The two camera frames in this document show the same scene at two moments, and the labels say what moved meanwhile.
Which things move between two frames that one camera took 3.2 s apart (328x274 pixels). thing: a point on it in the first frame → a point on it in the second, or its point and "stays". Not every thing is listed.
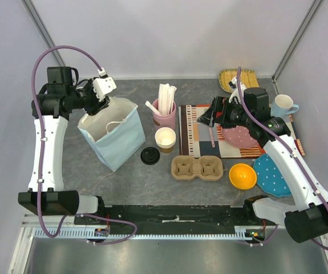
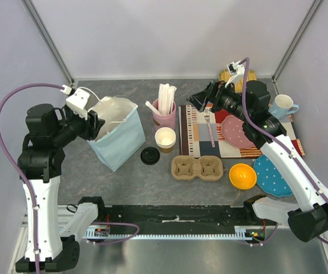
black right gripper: [218, 112] → [213, 94]
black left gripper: [97, 106] → [90, 130]
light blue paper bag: [115, 133] stays
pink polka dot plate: [239, 136] stays
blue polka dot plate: [269, 178] stays
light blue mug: [283, 105] stays
